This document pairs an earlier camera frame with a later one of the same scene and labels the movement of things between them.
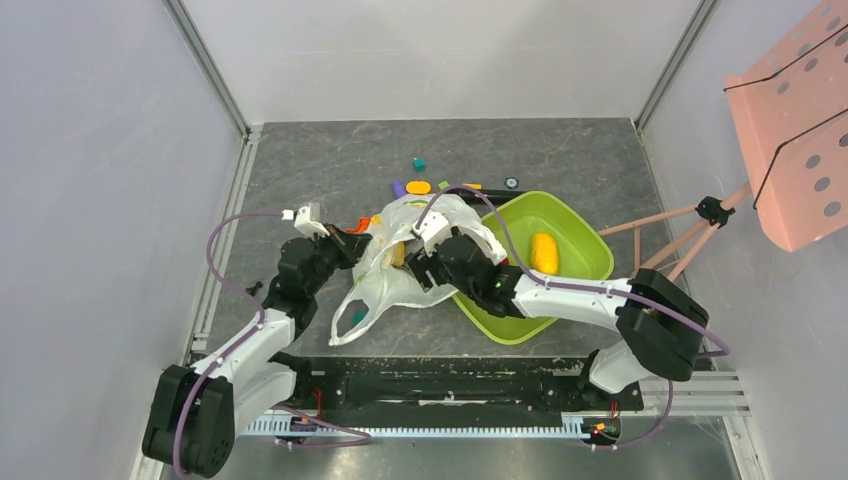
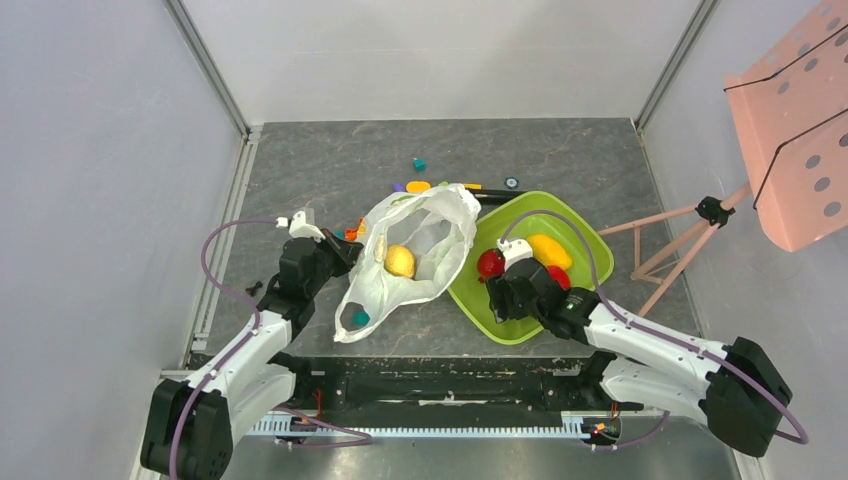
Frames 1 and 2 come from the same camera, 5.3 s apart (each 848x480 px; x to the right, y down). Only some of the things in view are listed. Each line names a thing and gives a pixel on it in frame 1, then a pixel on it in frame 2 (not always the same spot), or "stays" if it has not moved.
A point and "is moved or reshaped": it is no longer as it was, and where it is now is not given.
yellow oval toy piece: x=418 y=187 stays
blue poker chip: x=511 y=183 stays
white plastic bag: x=380 y=274 is moved or reshaped
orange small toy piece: x=363 y=226 stays
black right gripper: x=424 y=266 → x=500 y=296
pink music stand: x=791 y=116 stays
